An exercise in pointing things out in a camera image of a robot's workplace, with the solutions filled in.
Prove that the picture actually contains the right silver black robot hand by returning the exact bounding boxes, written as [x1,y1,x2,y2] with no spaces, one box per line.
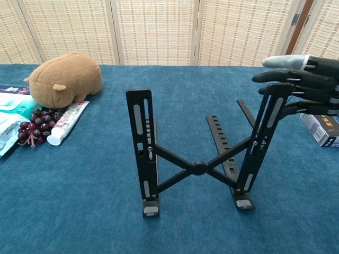
[253,55,339,117]

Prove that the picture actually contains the black folding laptop stand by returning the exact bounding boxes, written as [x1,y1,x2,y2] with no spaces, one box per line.
[126,83,291,218]

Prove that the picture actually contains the small black carton box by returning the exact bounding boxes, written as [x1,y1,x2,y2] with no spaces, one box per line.
[299,112,339,148]

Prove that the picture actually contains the bamboo folding screen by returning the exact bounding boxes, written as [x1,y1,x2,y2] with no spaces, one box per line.
[0,0,339,67]

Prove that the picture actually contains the brown capybara plush toy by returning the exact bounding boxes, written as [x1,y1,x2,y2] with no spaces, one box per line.
[23,51,103,109]

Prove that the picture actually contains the floral toothpaste tube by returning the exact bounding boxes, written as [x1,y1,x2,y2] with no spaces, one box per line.
[47,100,90,146]

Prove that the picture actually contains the blue felt table cover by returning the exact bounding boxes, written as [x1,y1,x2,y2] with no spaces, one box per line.
[0,63,339,254]

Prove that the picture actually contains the red grape bunch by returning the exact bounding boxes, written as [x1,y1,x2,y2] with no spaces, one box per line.
[17,107,67,148]

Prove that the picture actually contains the dark blue tissue box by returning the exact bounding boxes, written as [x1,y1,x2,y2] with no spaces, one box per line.
[0,84,30,96]

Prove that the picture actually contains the teal wet wipes pack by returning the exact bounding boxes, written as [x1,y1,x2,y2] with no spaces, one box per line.
[0,92,43,125]

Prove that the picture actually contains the white wet wipes pack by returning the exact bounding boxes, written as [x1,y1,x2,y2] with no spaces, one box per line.
[0,112,30,159]

